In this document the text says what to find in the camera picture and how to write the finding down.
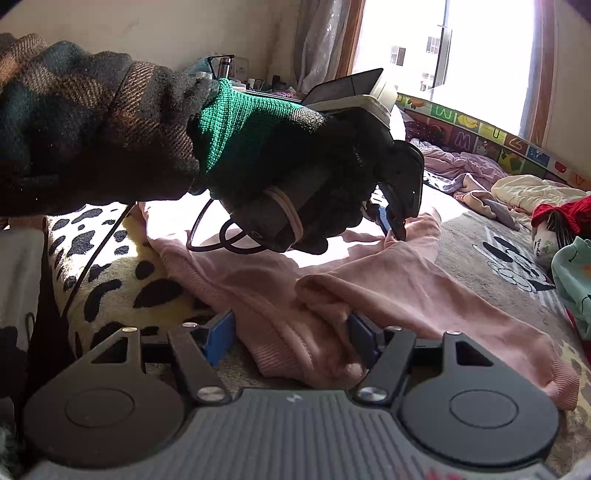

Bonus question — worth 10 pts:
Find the pink sweatshirt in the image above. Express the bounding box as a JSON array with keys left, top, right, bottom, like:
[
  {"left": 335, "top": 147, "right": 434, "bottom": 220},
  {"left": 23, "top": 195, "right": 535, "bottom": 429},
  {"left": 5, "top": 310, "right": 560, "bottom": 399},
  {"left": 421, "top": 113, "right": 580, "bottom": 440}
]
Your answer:
[{"left": 148, "top": 212, "right": 579, "bottom": 410}]

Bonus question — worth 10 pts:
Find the plaid sleeved left forearm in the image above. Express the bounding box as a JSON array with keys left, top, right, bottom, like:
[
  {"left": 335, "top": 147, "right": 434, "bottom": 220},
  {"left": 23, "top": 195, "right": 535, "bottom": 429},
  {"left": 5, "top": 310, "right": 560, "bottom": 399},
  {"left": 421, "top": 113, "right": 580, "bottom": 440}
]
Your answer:
[{"left": 1, "top": 33, "right": 218, "bottom": 217}]

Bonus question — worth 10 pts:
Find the black green gloved left hand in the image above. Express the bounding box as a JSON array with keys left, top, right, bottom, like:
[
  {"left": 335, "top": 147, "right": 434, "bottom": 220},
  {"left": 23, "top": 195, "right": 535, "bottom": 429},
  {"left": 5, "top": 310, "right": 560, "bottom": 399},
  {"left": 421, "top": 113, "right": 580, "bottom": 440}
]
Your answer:
[{"left": 187, "top": 79, "right": 390, "bottom": 255}]

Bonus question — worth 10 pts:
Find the lilac crumpled sheet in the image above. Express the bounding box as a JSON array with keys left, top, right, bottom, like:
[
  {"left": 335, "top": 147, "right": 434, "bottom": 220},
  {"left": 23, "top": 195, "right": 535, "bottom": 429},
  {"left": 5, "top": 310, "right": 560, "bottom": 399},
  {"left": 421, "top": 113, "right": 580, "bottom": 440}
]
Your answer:
[{"left": 411, "top": 138, "right": 508, "bottom": 190}]

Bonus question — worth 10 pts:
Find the purple cream small garment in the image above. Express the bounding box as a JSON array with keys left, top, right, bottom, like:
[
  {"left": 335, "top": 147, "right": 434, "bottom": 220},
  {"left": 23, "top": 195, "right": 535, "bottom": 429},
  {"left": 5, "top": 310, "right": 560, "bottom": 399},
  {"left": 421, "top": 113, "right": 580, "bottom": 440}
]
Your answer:
[{"left": 453, "top": 173, "right": 520, "bottom": 231}]

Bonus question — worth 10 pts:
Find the colourful alphabet foam mat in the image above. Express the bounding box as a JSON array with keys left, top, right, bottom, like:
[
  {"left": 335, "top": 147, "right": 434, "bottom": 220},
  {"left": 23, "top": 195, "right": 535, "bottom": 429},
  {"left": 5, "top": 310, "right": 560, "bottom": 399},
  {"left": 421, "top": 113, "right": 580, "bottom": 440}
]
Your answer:
[{"left": 396, "top": 93, "right": 590, "bottom": 191}]

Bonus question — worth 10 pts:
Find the mickey mouse bed blanket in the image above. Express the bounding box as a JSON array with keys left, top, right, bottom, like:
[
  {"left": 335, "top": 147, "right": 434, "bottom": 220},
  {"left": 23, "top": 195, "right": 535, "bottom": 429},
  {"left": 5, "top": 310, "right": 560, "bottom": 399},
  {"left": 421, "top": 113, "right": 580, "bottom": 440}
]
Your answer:
[{"left": 43, "top": 184, "right": 591, "bottom": 476}]

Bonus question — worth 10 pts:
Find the cream quilt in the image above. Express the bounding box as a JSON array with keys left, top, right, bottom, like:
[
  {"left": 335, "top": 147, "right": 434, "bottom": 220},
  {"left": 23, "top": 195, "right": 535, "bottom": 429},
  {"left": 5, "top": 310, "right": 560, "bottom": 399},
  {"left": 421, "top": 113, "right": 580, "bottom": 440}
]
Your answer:
[{"left": 491, "top": 175, "right": 590, "bottom": 215}]

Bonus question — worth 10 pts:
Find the sheer window curtain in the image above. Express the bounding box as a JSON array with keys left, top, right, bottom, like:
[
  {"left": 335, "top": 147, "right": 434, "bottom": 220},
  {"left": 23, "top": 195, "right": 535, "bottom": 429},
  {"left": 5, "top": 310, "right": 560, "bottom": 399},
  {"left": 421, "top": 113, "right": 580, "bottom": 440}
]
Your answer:
[{"left": 293, "top": 0, "right": 352, "bottom": 93}]

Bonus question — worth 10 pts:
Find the cluttered side shelf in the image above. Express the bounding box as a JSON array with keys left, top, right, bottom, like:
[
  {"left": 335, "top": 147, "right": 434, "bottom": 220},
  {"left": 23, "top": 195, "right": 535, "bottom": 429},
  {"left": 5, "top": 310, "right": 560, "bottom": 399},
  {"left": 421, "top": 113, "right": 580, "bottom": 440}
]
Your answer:
[{"left": 183, "top": 54, "right": 302, "bottom": 103}]

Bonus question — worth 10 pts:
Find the teal lion print sweater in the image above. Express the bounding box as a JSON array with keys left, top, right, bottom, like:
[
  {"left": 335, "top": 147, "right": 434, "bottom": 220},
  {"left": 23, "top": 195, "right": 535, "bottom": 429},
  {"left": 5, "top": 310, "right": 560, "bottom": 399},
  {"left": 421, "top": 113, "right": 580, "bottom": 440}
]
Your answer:
[{"left": 551, "top": 237, "right": 591, "bottom": 340}]

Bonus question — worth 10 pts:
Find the red knitted garment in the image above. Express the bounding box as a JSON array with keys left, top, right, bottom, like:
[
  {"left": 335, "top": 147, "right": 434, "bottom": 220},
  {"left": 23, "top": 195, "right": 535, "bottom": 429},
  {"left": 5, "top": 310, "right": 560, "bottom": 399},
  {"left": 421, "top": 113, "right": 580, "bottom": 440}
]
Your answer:
[{"left": 531, "top": 196, "right": 591, "bottom": 236}]

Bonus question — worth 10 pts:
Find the black cable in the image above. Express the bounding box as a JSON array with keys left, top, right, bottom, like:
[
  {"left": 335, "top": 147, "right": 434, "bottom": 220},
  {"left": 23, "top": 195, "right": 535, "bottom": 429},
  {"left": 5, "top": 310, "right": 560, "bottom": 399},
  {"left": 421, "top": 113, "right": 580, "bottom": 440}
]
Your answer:
[{"left": 59, "top": 68, "right": 270, "bottom": 319}]

